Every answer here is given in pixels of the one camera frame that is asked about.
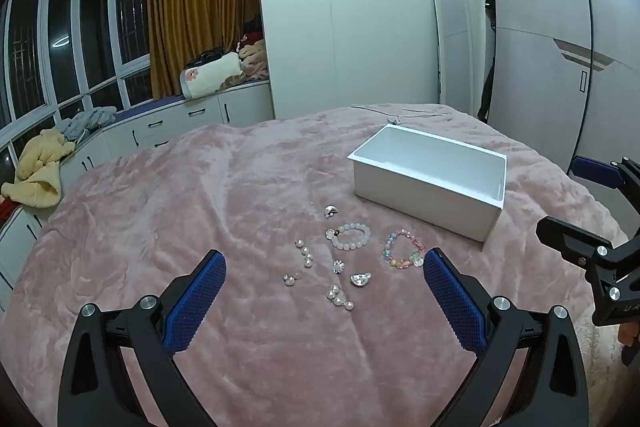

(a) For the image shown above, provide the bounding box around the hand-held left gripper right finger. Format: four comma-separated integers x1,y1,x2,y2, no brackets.
422,248,591,427

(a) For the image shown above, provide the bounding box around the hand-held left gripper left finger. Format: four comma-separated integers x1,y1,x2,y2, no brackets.
57,249,228,427

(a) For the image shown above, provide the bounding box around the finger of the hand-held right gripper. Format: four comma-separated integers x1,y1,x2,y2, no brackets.
536,216,640,277
571,155,640,208

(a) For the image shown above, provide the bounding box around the colourful bead bracelet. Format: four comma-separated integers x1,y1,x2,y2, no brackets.
383,229,426,270

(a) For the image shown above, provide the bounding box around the white rectangular box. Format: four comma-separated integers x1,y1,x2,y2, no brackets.
346,123,508,244

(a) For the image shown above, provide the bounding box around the white bead bracelet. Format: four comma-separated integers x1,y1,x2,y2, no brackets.
326,222,374,252

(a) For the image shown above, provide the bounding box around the pearl cluster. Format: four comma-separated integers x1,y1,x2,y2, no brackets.
325,285,356,312

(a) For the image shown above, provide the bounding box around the pearl string earring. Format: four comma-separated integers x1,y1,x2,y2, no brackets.
295,239,316,269

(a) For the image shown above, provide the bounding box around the pink fluffy blanket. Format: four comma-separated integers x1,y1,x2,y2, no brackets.
0,104,632,427

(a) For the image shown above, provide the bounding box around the white wardrobe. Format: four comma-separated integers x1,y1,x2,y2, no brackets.
475,0,640,172

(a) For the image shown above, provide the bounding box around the white framed standing mirror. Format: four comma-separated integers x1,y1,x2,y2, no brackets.
431,0,475,114

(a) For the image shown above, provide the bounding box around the yellow fleece blanket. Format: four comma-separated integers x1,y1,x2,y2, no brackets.
1,129,76,209

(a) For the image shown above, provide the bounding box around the red cloth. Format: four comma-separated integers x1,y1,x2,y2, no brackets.
0,197,21,224

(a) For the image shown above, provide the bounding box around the grey clothes pile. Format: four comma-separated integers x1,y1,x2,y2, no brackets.
61,106,118,142

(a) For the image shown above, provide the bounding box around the white flower print pillow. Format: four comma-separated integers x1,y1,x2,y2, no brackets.
180,53,245,99

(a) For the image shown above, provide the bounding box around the black cloth bundle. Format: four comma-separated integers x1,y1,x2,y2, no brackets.
192,48,232,64

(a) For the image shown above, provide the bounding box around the pile of plush clothes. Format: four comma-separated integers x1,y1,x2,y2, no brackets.
222,14,271,90

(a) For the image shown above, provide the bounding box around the large bay window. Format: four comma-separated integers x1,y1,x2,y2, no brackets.
0,0,153,150

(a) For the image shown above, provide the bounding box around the mustard yellow curtain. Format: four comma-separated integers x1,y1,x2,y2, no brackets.
146,0,261,99

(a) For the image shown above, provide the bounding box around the thin silver necklace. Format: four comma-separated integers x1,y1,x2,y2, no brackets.
351,103,451,126

